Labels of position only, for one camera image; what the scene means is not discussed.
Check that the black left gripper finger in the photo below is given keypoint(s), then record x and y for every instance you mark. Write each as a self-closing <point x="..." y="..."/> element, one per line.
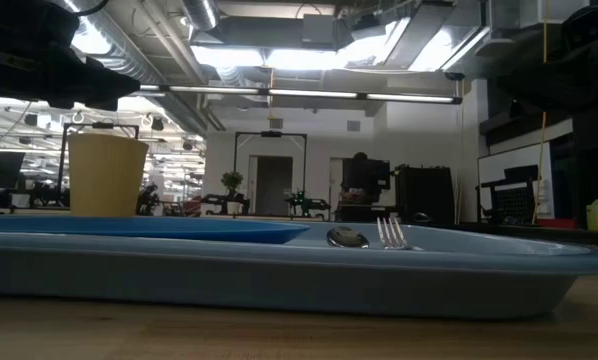
<point x="104" y="104"/>
<point x="109" y="82"/>

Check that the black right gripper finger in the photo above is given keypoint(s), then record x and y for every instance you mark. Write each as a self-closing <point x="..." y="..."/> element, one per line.
<point x="516" y="80"/>

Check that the yellow paper cup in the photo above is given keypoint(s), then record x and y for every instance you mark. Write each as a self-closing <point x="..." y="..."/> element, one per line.
<point x="106" y="175"/>

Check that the blue round plate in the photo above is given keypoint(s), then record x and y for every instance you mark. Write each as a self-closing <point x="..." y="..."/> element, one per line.
<point x="154" y="229"/>

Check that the silver metal fork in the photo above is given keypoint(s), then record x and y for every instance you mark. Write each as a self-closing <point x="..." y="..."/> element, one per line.
<point x="391" y="237"/>

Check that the silver metal spoon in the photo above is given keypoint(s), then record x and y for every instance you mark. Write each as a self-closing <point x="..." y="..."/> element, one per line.
<point x="348" y="237"/>

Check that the black background robot arm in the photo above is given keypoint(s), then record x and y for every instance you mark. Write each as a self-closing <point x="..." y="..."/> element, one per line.
<point x="224" y="199"/>

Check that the robot arm with green lights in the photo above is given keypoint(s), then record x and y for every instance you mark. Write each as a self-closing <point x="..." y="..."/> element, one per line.
<point x="304" y="202"/>

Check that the blue plastic tray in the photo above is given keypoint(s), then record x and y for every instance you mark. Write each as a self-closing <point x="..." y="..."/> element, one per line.
<point x="279" y="280"/>

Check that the white ceiling box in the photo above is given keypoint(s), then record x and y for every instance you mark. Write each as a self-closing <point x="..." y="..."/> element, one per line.
<point x="524" y="12"/>

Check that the white board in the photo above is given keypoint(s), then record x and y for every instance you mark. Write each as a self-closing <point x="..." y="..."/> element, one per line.
<point x="494" y="165"/>

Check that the ceiling tube light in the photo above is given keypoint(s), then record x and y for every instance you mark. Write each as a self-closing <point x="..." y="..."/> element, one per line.
<point x="311" y="93"/>
<point x="409" y="98"/>
<point x="214" y="90"/>

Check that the black mesh cart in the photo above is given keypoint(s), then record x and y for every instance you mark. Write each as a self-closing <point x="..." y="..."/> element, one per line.
<point x="514" y="202"/>

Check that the red background object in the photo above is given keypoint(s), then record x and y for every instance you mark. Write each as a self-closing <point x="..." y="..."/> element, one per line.
<point x="193" y="206"/>

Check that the red box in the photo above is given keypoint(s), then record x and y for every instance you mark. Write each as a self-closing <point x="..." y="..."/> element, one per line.
<point x="556" y="223"/>

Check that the black cabinet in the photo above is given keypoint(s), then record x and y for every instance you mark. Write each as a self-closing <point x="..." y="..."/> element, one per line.
<point x="424" y="192"/>

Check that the potted green plant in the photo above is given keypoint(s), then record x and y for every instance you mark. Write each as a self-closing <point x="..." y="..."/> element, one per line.
<point x="232" y="180"/>

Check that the small black rounded object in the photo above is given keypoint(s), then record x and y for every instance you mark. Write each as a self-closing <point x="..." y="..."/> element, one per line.
<point x="422" y="218"/>

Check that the person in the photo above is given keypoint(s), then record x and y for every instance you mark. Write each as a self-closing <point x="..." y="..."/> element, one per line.
<point x="361" y="155"/>

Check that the black computer monitor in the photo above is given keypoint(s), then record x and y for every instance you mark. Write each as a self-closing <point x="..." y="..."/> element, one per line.
<point x="364" y="175"/>

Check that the grey door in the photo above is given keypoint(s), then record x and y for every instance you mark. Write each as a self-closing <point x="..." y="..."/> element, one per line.
<point x="274" y="185"/>

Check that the large ceiling duct pipe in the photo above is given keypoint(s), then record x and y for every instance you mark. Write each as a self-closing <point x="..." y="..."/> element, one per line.
<point x="129" y="45"/>

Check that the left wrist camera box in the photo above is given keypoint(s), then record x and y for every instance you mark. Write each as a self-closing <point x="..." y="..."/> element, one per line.
<point x="24" y="25"/>

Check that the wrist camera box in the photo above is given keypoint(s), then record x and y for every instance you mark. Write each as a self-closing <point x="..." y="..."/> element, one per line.
<point x="24" y="25"/>
<point x="594" y="22"/>

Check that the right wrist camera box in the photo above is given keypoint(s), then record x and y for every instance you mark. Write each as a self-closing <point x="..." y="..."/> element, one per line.
<point x="594" y="22"/>

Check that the silver round duct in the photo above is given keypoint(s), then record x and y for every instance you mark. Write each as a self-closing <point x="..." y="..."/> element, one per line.
<point x="201" y="12"/>

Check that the square wall vent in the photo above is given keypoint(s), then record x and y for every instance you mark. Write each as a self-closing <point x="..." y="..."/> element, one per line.
<point x="276" y="124"/>
<point x="353" y="125"/>

